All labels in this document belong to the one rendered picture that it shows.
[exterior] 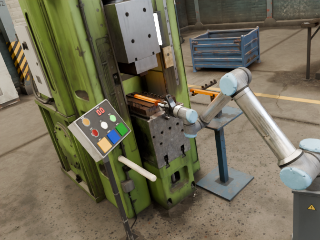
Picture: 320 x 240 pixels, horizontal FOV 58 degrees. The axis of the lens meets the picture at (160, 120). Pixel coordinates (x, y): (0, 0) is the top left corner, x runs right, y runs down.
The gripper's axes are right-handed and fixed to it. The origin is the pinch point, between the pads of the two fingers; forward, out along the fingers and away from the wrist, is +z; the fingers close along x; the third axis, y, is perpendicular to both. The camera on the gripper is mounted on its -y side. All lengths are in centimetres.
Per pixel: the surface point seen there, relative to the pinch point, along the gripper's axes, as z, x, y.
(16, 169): 210, -93, 109
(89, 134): -17, -68, -11
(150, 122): -3.4, -13.9, 10.0
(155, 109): 2.8, -2.6, 5.5
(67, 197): 95, -71, 104
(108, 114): -6.3, -47.6, -12.5
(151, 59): 4.4, 2.3, -33.3
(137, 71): 4.2, -11.9, -28.7
